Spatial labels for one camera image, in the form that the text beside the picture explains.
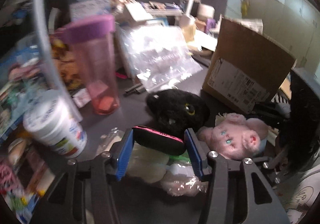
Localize brown cardboard box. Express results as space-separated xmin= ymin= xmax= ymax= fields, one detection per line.
xmin=202 ymin=18 xmax=296 ymax=114

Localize pink plush pig toy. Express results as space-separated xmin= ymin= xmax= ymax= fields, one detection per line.
xmin=197 ymin=113 xmax=268 ymax=160

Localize white supplement jar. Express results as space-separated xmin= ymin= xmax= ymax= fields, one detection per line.
xmin=23 ymin=89 xmax=87 ymax=158

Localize plastic bagged pink soft item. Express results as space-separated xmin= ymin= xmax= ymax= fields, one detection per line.
xmin=160 ymin=162 xmax=208 ymax=197

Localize clear plastic zip bag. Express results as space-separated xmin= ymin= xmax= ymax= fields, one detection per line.
xmin=116 ymin=24 xmax=202 ymax=92

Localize black pink zip pouch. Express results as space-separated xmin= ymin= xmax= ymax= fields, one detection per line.
xmin=132 ymin=125 xmax=186 ymax=156

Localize white wire rack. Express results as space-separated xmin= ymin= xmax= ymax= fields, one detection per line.
xmin=33 ymin=0 xmax=82 ymax=122

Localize pink tumbler purple lid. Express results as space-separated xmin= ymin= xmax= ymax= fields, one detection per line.
xmin=55 ymin=14 xmax=120 ymax=115

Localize black plush cat toy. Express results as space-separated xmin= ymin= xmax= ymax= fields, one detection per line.
xmin=146 ymin=89 xmax=210 ymax=138

